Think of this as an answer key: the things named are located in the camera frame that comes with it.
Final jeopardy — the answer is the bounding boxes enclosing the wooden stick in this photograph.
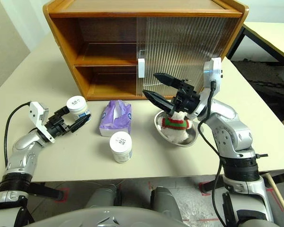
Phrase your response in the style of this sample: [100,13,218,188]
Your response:
[266,174,284,211]

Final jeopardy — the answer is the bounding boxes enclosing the white plush toy red scarf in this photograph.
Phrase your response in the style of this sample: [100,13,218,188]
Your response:
[156,110,192,143]

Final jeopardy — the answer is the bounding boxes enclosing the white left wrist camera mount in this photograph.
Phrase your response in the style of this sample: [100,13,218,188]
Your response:
[28,101,55,143]

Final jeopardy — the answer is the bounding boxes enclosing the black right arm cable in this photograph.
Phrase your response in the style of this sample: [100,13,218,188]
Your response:
[197,80,228,227]

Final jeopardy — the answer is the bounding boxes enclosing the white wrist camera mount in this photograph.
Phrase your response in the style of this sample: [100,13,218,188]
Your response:
[188,57,223,121]
[28,101,55,143]

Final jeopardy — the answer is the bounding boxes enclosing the wooden cabinet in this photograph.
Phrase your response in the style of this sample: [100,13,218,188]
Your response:
[42,0,250,102]

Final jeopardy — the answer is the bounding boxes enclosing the silver robot torso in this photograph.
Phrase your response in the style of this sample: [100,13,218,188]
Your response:
[13,207,230,227]

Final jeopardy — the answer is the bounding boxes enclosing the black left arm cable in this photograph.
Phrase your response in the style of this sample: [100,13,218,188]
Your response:
[4,101,31,168]

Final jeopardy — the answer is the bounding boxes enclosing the purple tissue pack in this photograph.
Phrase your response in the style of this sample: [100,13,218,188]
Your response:
[98,99,133,138]

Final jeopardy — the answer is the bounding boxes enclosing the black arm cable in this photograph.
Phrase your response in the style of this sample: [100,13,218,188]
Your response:
[4,101,31,168]
[197,80,228,227]

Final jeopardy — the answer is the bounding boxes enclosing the white bottle blue label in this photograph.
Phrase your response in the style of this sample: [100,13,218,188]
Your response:
[109,131,133,164]
[66,95,90,120]

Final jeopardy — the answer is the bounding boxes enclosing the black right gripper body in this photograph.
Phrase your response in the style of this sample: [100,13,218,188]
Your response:
[169,79,202,117]

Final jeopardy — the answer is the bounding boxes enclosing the grey left robot leg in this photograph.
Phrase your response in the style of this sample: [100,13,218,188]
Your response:
[84,183,121,210]

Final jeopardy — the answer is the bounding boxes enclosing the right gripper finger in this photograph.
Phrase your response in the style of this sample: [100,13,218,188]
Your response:
[153,72,181,90]
[142,89,175,112]

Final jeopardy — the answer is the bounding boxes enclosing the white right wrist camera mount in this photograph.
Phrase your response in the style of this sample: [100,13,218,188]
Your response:
[188,57,223,121]

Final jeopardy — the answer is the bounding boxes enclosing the ribbed clear sliding door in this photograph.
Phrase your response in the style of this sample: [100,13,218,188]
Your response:
[142,17,240,97]
[136,17,240,98]

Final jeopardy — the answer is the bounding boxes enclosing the beige table black frame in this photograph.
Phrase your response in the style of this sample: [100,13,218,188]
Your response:
[226,21,284,89]

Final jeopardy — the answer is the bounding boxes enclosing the metal bowl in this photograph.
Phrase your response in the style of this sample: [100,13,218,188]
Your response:
[153,110,197,147]

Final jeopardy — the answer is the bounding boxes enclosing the grey right robot leg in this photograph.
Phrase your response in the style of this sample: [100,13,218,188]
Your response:
[151,186,182,219]

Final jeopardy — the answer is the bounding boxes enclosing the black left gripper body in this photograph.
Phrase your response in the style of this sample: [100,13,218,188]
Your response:
[47,112,73,138]

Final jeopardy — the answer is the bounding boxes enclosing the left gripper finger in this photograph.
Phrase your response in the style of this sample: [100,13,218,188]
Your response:
[69,113,92,133]
[53,106,71,119]

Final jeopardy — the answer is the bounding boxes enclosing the white door handle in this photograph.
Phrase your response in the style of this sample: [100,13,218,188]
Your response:
[138,58,146,79]

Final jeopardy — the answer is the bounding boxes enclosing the grey robot leg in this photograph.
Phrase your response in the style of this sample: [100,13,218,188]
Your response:
[84,183,121,210]
[151,186,182,219]

